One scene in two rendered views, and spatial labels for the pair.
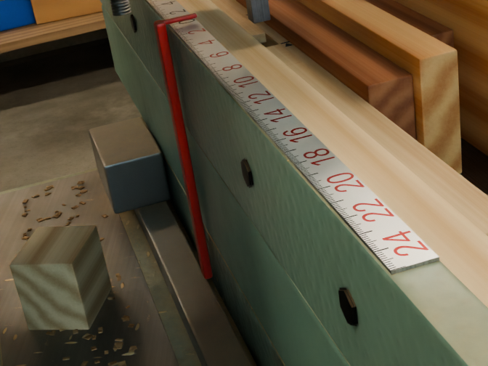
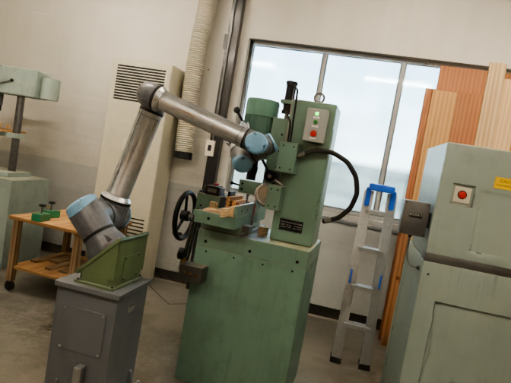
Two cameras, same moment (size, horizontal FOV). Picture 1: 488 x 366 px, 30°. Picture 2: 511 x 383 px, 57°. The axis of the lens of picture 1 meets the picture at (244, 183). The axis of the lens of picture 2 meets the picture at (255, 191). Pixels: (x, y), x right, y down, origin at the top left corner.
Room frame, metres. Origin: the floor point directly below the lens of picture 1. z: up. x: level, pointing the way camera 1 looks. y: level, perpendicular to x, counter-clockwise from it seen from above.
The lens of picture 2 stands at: (2.65, 1.18, 1.21)
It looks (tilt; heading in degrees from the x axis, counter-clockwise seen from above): 4 degrees down; 208
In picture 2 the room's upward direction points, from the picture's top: 10 degrees clockwise
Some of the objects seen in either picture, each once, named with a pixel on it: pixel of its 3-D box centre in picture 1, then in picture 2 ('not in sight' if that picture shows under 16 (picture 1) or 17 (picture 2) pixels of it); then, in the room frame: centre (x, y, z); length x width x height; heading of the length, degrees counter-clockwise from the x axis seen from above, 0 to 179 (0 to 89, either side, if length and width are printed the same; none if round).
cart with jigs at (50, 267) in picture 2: not in sight; (71, 246); (0.25, -1.51, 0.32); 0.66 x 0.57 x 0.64; 13
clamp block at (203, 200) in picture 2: not in sight; (212, 202); (0.48, -0.21, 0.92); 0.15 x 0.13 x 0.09; 13
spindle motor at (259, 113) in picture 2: not in sight; (258, 128); (0.44, -0.02, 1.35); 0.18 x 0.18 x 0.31
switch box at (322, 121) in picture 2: not in sight; (315, 125); (0.50, 0.32, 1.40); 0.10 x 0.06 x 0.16; 103
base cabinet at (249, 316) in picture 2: not in sight; (249, 313); (0.41, 0.10, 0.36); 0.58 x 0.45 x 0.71; 103
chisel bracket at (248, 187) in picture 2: not in sight; (252, 188); (0.44, 0.00, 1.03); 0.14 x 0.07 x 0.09; 103
